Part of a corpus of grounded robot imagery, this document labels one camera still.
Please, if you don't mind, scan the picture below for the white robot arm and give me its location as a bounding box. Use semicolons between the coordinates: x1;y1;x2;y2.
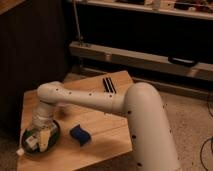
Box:
32;82;181;171

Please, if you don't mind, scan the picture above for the wooden low table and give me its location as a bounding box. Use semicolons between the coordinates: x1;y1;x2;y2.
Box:
17;71;133;171

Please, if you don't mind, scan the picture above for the blue sponge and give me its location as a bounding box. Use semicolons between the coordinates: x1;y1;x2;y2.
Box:
69;125;91;146

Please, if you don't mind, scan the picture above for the green round plate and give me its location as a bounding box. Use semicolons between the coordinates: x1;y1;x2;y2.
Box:
24;121;60;151

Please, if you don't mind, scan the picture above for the metal vertical pole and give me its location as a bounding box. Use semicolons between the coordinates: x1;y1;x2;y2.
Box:
72;0;83;46

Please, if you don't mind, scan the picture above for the white labelled bottle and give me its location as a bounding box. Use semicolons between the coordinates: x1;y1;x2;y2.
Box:
15;129;54;157

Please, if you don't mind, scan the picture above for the grey metal rail beam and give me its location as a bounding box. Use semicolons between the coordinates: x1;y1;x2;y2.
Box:
69;41;213;81

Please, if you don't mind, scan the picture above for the black handle on rail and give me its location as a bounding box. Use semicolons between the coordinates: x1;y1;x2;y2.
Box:
168;57;198;67

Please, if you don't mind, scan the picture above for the black floor cable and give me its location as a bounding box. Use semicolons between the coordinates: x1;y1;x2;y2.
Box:
199;99;213;171

